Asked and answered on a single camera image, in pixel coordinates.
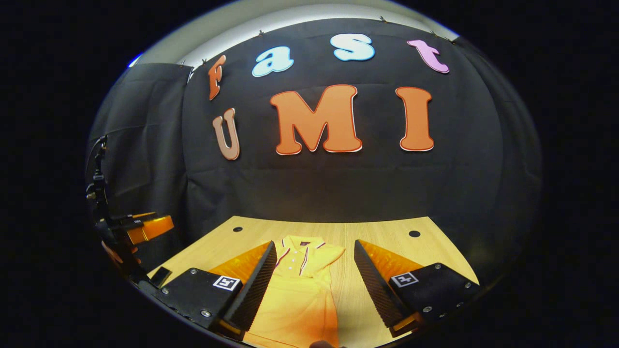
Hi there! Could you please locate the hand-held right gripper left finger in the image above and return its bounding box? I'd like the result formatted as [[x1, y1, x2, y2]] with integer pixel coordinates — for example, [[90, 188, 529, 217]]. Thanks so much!
[[160, 240, 278, 339]]

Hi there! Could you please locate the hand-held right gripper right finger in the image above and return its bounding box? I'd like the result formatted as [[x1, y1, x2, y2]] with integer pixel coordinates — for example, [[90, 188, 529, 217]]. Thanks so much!
[[354, 239, 482, 338]]

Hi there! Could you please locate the orange T-shirt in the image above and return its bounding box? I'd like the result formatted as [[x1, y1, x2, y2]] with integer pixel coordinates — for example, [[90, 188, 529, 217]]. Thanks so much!
[[244, 235, 346, 348]]

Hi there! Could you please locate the black backdrop cloth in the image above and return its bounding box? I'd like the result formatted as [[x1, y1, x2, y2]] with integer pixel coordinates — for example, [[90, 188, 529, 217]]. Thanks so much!
[[86, 18, 542, 286]]

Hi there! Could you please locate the black table edge bracket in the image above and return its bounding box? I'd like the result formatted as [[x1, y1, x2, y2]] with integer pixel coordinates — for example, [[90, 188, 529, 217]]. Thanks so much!
[[150, 267, 173, 289]]

